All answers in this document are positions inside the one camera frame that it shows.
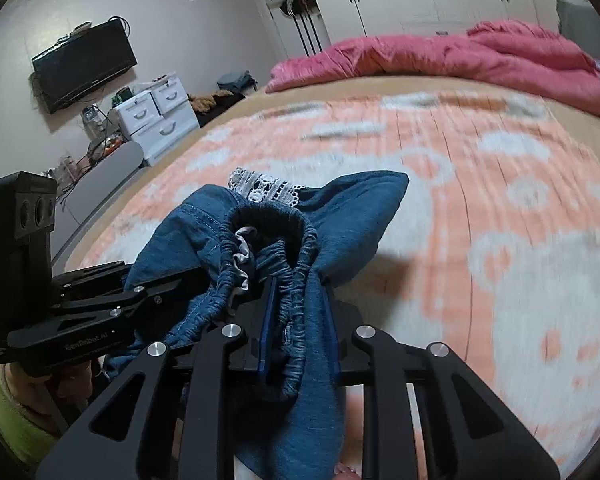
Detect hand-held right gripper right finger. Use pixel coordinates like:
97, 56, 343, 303
322, 287, 561, 480

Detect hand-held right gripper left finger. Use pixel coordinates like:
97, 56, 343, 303
35, 277, 277, 480

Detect small white drawer unit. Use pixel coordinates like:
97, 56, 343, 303
150, 77, 189, 114
112, 91, 161, 136

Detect grey folding table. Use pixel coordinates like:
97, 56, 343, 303
65, 141, 145, 233

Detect blue pants with lace hem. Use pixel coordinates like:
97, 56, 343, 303
102, 170, 411, 480

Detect bed with tan sheet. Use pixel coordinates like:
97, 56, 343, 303
50, 72, 600, 471

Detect black hanging straps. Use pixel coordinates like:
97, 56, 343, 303
292, 9, 331, 59

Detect wide white drawer unit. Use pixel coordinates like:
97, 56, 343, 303
130, 110, 201, 167

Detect orange and white printed blanket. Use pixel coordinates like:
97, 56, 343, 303
62, 87, 600, 471

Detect pink quilt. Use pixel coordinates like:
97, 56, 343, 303
265, 20, 600, 123

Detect folded grey-blue clothes pile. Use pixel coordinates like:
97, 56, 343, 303
217, 71, 257, 94

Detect grey padded headboard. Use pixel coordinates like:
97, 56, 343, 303
555, 0, 600, 61

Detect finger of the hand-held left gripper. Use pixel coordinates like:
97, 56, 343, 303
50, 260, 131, 302
54, 266, 202, 322

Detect person's left forearm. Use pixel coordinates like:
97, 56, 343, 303
0, 362, 96, 471

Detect brown fuzzy cloth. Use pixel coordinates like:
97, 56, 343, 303
187, 91, 246, 117

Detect black wall television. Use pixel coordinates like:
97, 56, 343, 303
31, 19, 138, 115

